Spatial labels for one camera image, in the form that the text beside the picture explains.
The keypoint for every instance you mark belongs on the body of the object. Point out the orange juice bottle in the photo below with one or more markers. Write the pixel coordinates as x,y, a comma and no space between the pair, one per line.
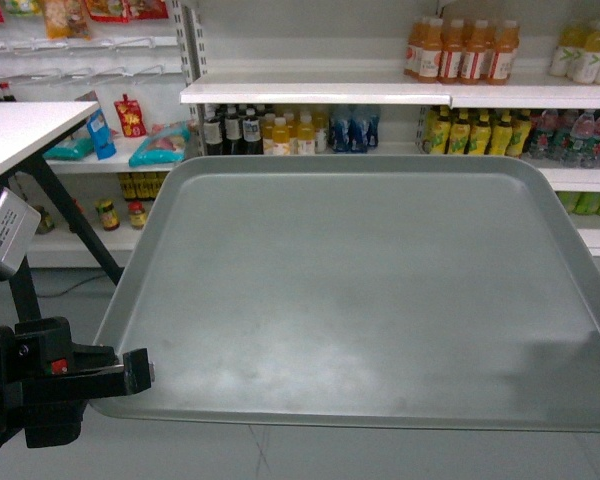
474,53
424,49
451,53

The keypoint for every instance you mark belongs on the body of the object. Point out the white slotted shelf upright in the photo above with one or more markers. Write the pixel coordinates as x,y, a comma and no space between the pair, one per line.
190,39

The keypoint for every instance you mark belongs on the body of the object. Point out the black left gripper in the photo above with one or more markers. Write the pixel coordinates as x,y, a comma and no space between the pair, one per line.
46,380

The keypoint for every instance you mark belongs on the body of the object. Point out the white checkout table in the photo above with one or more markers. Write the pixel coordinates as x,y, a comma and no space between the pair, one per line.
27,129

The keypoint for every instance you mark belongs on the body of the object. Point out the teal snack bag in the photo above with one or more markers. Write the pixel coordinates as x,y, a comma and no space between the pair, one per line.
167,145

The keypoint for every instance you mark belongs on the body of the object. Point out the grey rectangular tray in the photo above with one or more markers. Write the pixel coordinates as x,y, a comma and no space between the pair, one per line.
364,291

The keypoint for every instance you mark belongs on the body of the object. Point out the red spout pouch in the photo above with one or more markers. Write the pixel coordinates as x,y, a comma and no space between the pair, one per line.
130,117

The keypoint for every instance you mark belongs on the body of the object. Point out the white middle shelf board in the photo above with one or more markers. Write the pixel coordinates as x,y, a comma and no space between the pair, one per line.
387,88

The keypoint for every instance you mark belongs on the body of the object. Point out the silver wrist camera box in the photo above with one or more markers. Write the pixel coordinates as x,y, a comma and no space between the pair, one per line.
2,235

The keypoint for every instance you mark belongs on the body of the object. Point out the yellow juice bottle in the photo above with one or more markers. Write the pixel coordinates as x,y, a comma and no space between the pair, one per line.
281,141
306,136

